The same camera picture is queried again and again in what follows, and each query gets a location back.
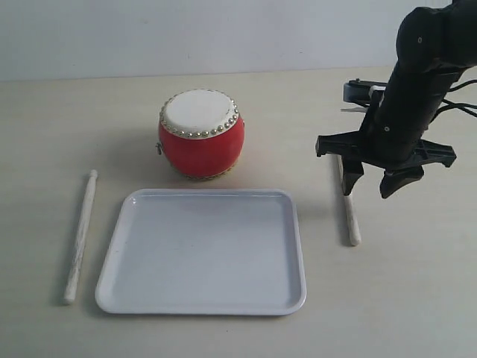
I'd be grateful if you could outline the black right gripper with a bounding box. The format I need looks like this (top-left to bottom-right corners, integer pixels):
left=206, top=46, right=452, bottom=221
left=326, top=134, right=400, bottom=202
left=315, top=89, right=456, bottom=199

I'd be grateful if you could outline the white drumstick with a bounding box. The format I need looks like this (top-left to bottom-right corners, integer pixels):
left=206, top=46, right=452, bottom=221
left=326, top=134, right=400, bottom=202
left=63, top=169, right=98, bottom=305
left=336, top=156, right=361, bottom=246

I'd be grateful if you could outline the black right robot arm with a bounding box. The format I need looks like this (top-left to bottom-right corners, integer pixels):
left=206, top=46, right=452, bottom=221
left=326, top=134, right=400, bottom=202
left=315, top=1, right=476, bottom=198

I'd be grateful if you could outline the small red drum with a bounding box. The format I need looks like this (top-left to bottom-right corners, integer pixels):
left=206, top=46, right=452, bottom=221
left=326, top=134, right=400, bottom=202
left=157, top=89, right=245, bottom=180

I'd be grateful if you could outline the white rectangular plastic tray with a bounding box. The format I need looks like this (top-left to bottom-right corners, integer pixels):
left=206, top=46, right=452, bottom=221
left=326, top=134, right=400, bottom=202
left=95, top=189, right=307, bottom=316

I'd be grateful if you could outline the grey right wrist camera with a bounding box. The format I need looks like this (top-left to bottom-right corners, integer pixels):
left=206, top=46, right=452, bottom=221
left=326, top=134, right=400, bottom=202
left=342, top=78, right=387, bottom=112

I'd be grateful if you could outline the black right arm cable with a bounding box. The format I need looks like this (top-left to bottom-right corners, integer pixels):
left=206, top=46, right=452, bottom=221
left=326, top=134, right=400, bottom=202
left=434, top=78, right=477, bottom=120

